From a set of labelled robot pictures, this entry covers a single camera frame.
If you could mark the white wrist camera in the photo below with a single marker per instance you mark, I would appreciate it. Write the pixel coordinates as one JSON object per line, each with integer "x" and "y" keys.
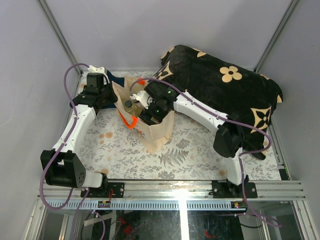
{"x": 93, "y": 69}
{"x": 143, "y": 98}

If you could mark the beige canvas tote bag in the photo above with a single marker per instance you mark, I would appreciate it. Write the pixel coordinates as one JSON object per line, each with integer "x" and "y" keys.
{"x": 154, "y": 136}

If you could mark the floral patterned table mat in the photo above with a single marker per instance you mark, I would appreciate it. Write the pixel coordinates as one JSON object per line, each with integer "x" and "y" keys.
{"x": 111, "y": 148}

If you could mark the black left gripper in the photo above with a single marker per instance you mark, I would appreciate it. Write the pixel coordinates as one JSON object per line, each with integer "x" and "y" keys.
{"x": 114, "y": 98}

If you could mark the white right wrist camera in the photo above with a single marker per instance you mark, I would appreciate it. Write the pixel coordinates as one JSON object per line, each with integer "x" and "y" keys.
{"x": 143, "y": 98}

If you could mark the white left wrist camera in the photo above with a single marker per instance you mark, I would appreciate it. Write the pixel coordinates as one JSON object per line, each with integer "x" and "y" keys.
{"x": 93, "y": 69}

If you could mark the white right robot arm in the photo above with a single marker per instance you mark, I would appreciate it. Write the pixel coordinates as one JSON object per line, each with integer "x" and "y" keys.
{"x": 228, "y": 137}

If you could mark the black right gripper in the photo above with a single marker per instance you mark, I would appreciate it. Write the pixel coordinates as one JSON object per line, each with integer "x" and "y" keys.
{"x": 146, "y": 115}

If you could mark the black floral plush blanket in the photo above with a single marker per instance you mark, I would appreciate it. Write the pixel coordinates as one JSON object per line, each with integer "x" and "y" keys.
{"x": 223, "y": 86}

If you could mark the dark blue cloth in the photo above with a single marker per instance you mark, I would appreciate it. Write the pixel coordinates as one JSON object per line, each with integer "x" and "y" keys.
{"x": 118, "y": 80}

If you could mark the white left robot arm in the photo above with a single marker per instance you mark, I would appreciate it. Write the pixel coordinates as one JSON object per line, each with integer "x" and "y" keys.
{"x": 62, "y": 165}

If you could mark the aluminium mounting rail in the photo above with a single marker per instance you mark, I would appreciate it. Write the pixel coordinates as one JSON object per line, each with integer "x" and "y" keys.
{"x": 256, "y": 190}

